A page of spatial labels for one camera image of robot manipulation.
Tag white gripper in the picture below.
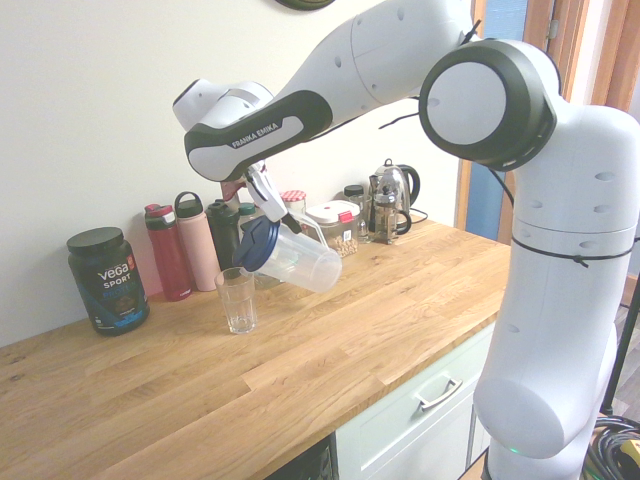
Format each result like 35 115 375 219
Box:
244 162 303 235

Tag clear pitcher with blue lid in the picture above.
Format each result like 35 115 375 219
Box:
232 212 344 294

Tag pink water bottle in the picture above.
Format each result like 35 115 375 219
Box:
173 191 222 293

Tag red water bottle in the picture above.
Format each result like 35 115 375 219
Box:
143 203 194 302

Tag jar with red checkered lid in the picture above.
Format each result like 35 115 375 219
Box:
279 189 307 216

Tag nut container with white lid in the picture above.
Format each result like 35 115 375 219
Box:
304 202 360 259

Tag jar with black lid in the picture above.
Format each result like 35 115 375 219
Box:
343 184 366 211

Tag black shaker bottle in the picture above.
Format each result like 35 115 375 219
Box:
205 198 241 271

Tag clear glass mug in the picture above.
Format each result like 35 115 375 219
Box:
355 194 376 245

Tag glass french press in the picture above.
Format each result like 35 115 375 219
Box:
370 185 412 246

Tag clear glass tumbler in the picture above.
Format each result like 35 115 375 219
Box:
214 267 259 335

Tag chrome electric kettle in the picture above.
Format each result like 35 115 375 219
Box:
368 158 422 216

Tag black protein powder tub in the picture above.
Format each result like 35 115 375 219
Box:
66 227 151 337

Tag white cabinet drawer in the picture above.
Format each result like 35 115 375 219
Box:
334 319 496 480

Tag black dishwasher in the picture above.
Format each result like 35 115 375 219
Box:
279 433 339 480

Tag wooden door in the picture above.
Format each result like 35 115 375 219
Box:
522 0 640 114

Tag black tripod stand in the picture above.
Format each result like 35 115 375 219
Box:
599 292 640 416

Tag yellow power box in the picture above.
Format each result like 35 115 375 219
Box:
617 434 640 480

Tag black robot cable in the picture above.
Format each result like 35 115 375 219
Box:
304 19 521 211

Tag black round wall clock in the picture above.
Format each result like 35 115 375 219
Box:
273 0 339 11

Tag metal drawer handle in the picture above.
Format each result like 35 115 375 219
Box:
413 378 463 412

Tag black strap around arm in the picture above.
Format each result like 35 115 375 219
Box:
510 237 632 269

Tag black coiled floor cables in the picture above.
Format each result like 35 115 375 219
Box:
582 417 640 480

